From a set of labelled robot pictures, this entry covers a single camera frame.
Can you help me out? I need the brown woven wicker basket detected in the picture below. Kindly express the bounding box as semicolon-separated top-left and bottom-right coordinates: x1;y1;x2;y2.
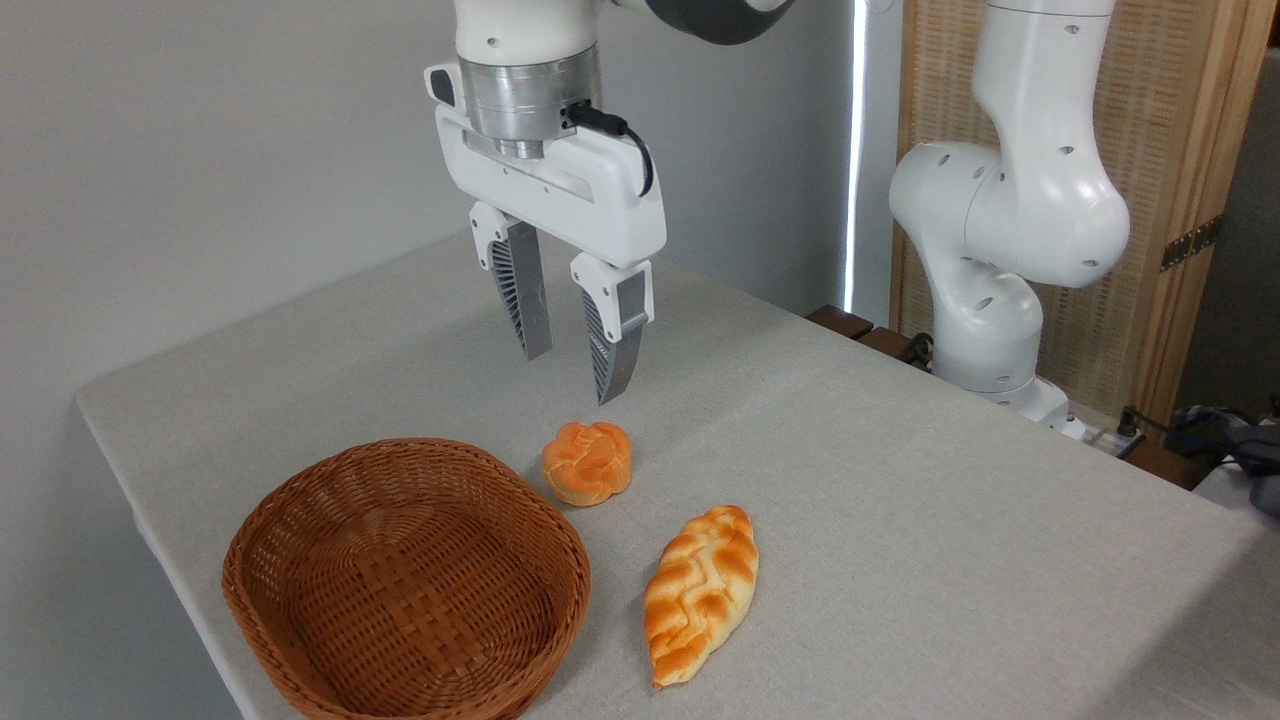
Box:
222;437;592;720

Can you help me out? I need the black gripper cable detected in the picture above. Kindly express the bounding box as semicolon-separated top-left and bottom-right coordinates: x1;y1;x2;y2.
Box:
563;100;656;199

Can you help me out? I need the dark brown wooden block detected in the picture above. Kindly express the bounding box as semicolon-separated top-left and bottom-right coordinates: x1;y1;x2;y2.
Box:
806;304;876;342
1125;440;1213;492
858;326;933;373

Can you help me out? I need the long braided bread loaf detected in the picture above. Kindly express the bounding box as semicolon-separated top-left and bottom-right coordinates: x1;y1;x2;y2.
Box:
642;504;761;691

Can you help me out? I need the white power strip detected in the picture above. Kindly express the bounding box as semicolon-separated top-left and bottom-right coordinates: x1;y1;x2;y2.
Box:
1082;420;1147;461

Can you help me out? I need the round orange bread roll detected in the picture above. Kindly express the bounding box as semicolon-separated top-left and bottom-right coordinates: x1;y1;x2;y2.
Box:
541;420;634;508

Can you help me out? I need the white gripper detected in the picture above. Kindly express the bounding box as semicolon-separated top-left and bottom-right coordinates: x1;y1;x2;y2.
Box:
424;62;669;407

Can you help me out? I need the black floor cable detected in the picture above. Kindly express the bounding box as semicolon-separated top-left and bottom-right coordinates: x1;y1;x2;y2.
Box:
1118;404;1280;471

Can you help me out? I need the dark grey bag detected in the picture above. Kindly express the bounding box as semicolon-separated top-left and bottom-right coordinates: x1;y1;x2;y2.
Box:
1228;421;1280;519

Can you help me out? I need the grey tablecloth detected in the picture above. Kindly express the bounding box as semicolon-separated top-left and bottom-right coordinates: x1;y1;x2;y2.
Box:
75;228;1280;720

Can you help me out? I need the dark metal screen hinge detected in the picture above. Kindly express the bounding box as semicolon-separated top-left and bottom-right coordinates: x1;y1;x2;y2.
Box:
1159;214;1224;274

